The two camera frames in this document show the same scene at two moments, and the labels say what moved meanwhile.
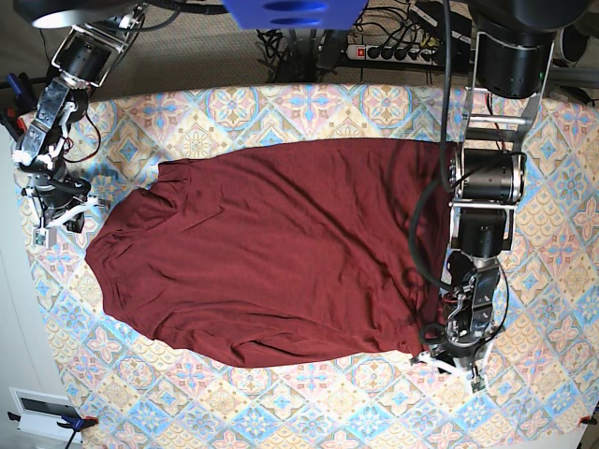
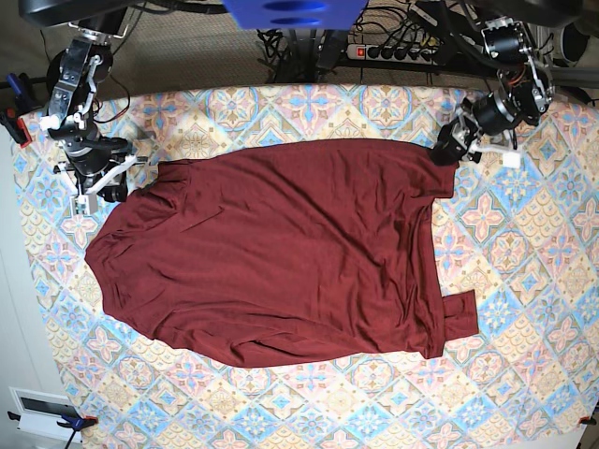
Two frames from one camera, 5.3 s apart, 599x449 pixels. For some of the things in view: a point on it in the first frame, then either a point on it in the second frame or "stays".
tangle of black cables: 302,55 stays
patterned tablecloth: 135,392 stays
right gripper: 460,337 → 489,116
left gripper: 58,188 → 91,153
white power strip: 395,54 stays
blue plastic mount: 297,14 stays
